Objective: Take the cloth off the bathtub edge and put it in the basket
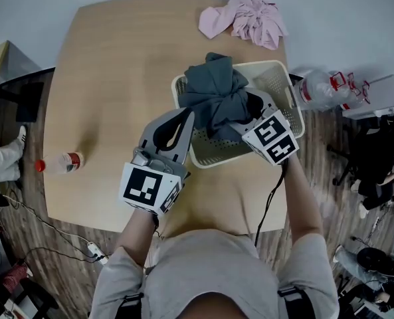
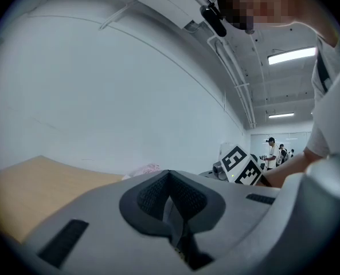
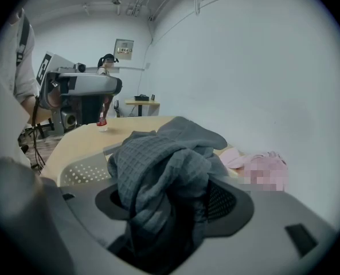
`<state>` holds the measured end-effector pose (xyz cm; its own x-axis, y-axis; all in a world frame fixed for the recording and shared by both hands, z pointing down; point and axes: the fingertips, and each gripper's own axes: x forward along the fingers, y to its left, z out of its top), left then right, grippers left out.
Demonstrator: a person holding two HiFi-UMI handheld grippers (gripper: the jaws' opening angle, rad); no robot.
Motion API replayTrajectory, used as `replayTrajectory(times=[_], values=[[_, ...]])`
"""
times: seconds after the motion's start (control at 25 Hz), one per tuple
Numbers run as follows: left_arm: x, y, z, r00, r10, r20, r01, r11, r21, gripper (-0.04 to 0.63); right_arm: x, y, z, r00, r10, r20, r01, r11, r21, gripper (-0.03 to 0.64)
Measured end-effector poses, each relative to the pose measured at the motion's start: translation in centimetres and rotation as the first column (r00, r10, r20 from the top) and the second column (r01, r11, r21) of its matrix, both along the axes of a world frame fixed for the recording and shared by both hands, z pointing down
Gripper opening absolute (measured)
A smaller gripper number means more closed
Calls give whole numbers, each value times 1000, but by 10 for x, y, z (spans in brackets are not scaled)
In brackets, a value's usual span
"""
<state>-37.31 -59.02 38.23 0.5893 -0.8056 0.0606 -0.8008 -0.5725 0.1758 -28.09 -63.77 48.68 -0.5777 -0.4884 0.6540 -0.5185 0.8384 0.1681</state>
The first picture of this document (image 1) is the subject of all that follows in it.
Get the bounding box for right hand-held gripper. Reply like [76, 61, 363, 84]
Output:
[229, 90, 300, 167]

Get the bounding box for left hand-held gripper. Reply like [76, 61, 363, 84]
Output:
[118, 107, 196, 216]

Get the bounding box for grey garment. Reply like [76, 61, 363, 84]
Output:
[178, 52, 262, 142]

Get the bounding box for cream plastic basket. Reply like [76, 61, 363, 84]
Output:
[171, 60, 306, 169]

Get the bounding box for person's right forearm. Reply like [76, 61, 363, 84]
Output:
[284, 154, 324, 245]

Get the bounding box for person's left forearm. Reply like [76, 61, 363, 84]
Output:
[116, 207, 160, 262]

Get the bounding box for light wooden table white legs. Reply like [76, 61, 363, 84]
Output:
[43, 0, 290, 236]

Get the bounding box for pink clothes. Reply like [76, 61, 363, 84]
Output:
[198, 0, 290, 51]

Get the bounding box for black office chair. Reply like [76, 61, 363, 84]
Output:
[327, 124, 363, 186]

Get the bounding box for clear plastic bottle red cap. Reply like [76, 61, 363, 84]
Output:
[35, 151, 85, 175]

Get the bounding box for white box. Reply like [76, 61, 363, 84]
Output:
[342, 74, 394, 119]

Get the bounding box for person's grey shirt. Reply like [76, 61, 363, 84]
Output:
[88, 229, 341, 319]

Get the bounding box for white power strip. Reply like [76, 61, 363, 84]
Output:
[87, 242, 110, 265]

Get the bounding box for black mesh chair seat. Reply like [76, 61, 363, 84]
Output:
[355, 247, 394, 278]

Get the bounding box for black swivel chair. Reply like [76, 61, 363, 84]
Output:
[3, 277, 60, 319]

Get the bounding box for clear water jug red handle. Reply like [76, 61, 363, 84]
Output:
[329, 72, 362, 109]
[298, 70, 347, 112]
[341, 80, 372, 111]

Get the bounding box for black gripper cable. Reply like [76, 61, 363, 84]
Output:
[254, 159, 288, 248]

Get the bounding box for person's left black harness strap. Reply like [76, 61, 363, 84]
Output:
[120, 292, 144, 319]

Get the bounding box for person's black harness strap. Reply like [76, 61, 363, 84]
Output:
[278, 286, 317, 319]
[120, 292, 144, 319]

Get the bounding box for person's right black harness strap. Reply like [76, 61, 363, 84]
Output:
[278, 286, 317, 319]

